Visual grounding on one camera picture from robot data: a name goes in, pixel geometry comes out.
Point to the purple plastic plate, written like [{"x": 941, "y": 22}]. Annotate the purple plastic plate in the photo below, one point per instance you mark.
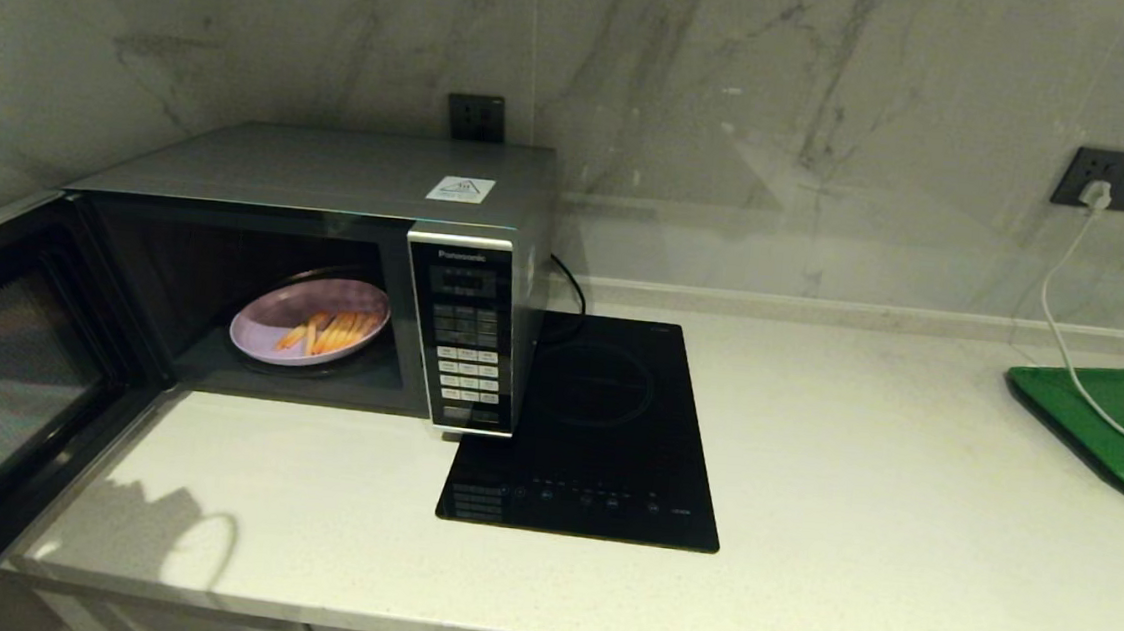
[{"x": 272, "y": 308}]

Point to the small dark wall socket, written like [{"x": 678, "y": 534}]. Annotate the small dark wall socket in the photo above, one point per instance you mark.
[{"x": 475, "y": 118}]

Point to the black induction cooktop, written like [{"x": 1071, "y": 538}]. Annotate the black induction cooktop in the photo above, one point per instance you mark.
[{"x": 593, "y": 428}]

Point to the silver microwave oven body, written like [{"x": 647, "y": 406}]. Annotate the silver microwave oven body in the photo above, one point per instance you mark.
[{"x": 333, "y": 167}]

